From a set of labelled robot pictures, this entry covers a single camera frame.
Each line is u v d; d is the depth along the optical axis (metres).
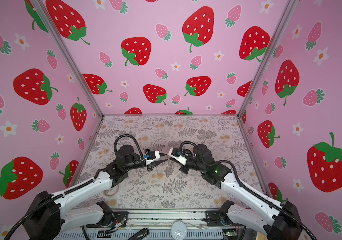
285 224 0.38
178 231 0.66
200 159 0.54
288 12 0.70
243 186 0.48
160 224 0.73
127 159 0.62
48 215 0.40
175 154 0.59
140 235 0.67
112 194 0.82
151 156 0.58
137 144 0.58
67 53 0.84
